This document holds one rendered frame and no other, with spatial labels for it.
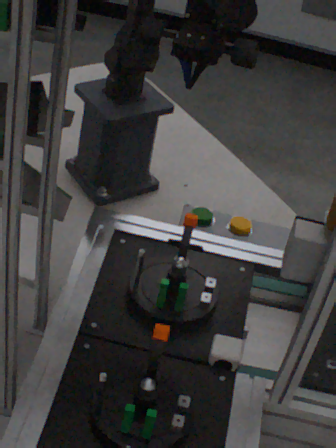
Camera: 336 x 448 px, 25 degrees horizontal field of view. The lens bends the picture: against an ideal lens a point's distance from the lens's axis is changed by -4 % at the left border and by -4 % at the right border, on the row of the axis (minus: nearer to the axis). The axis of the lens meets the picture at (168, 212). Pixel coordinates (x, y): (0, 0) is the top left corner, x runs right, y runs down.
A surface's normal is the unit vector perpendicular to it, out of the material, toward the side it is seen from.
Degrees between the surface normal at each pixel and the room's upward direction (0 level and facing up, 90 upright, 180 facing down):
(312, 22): 90
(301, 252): 90
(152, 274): 0
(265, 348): 0
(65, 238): 0
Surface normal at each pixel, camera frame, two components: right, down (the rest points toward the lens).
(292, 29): -0.19, 0.59
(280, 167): 0.16, -0.77
